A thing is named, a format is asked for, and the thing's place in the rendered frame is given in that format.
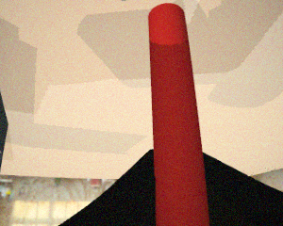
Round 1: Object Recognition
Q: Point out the red peg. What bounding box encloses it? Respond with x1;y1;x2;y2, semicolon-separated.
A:
148;4;210;226

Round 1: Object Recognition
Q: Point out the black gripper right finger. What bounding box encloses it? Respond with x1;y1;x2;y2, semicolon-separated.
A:
203;153;283;226

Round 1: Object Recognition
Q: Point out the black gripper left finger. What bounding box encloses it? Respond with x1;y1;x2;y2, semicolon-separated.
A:
59;150;156;226

